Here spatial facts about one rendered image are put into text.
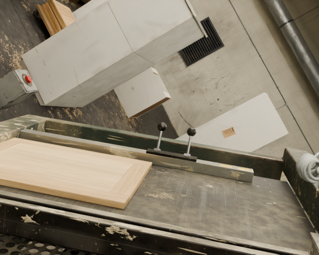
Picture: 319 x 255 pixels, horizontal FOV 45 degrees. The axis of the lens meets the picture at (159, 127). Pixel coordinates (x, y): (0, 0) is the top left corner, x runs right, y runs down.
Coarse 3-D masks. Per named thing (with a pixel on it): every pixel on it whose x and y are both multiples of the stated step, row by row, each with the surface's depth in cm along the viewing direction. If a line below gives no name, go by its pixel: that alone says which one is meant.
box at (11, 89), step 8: (16, 72) 173; (24, 72) 180; (0, 80) 175; (8, 80) 174; (16, 80) 173; (32, 80) 184; (0, 88) 175; (8, 88) 175; (16, 88) 174; (24, 88) 174; (32, 88) 180; (0, 96) 176; (8, 96) 175; (16, 96) 175; (24, 96) 179; (0, 104) 176; (8, 104) 177
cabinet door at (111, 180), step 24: (0, 144) 142; (24, 144) 148; (48, 144) 151; (0, 168) 118; (24, 168) 121; (48, 168) 124; (72, 168) 128; (96, 168) 131; (120, 168) 135; (144, 168) 138; (48, 192) 108; (72, 192) 107; (96, 192) 110; (120, 192) 112
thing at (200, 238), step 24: (0, 192) 87; (0, 216) 83; (24, 216) 82; (48, 216) 81; (72, 216) 81; (96, 216) 84; (120, 216) 84; (48, 240) 82; (72, 240) 81; (96, 240) 80; (120, 240) 79; (144, 240) 79; (168, 240) 78; (192, 240) 78; (216, 240) 80; (240, 240) 81; (312, 240) 78
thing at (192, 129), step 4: (188, 128) 154; (192, 128) 153; (188, 132) 153; (192, 132) 153; (192, 136) 154; (188, 144) 152; (188, 148) 152; (188, 152) 151; (184, 156) 150; (188, 156) 150
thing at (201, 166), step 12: (24, 132) 157; (36, 132) 159; (60, 144) 156; (72, 144) 155; (84, 144) 154; (96, 144) 154; (108, 144) 156; (132, 156) 152; (144, 156) 151; (156, 156) 150; (180, 168) 150; (192, 168) 149; (204, 168) 148; (216, 168) 148; (228, 168) 147
